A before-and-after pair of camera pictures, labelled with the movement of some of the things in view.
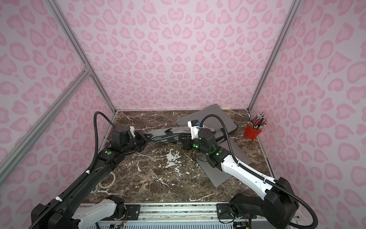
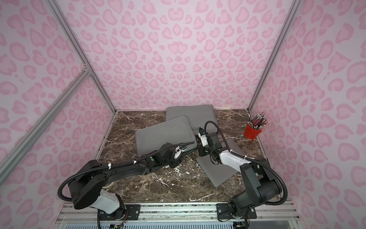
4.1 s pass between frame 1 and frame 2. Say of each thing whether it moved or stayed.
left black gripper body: moved
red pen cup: stayed
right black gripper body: moved
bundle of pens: stayed
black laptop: stayed
